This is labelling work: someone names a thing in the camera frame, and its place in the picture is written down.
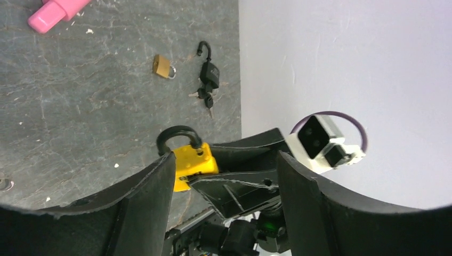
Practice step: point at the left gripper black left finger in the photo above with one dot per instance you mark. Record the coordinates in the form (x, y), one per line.
(127, 218)

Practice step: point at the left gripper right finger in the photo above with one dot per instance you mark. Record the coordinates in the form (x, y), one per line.
(325, 218)

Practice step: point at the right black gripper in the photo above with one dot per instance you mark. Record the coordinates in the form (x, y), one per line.
(247, 180)

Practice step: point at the yellow black padlock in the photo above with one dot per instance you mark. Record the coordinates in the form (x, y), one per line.
(194, 159)

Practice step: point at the black Kaijing padlock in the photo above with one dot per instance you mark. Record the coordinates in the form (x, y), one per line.
(209, 74)

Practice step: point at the black-head key set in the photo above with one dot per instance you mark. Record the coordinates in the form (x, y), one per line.
(206, 93)

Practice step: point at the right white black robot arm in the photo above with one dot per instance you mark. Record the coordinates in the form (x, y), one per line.
(211, 234)

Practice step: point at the small brass padlock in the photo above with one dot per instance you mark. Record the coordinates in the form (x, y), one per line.
(163, 67)

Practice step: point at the pink cylindrical wand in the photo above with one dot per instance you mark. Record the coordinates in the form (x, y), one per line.
(54, 11)

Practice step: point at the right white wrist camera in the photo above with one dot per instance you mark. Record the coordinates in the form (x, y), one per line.
(318, 143)

